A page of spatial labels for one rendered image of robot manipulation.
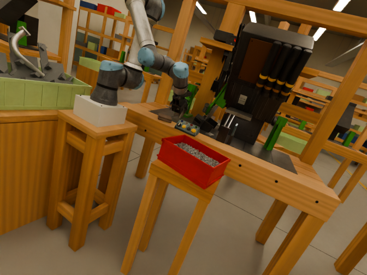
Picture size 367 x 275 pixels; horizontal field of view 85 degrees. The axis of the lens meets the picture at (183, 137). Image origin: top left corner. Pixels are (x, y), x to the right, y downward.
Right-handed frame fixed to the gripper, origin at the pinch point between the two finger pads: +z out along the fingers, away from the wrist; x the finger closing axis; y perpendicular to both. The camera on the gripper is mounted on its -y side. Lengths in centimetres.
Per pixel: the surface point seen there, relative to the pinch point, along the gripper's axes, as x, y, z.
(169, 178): 15.2, 40.2, 1.2
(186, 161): 20.0, 31.7, -6.4
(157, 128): -14.1, 6.4, 14.5
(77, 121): -41, 39, -8
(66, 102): -70, 25, 3
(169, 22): -595, -994, 415
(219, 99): 14.5, -30.8, 3.9
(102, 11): -493, -421, 168
